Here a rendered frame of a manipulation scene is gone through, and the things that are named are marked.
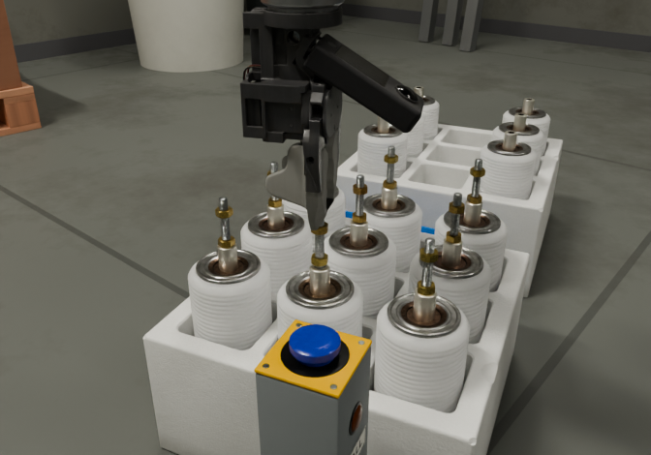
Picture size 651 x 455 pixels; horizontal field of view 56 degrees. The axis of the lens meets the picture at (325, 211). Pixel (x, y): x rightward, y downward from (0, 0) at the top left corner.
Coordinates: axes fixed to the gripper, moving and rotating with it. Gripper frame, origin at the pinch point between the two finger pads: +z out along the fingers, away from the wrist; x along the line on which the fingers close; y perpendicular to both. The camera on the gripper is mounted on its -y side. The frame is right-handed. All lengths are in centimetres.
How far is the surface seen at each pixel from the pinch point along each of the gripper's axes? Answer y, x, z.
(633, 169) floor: -59, -114, 35
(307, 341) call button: -3.0, 18.8, 1.8
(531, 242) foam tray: -26, -43, 23
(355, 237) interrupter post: -1.3, -10.5, 8.5
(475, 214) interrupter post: -15.7, -19.9, 8.2
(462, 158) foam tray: -14, -70, 19
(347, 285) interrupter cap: -2.2, -1.2, 9.5
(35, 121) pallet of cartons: 122, -108, 32
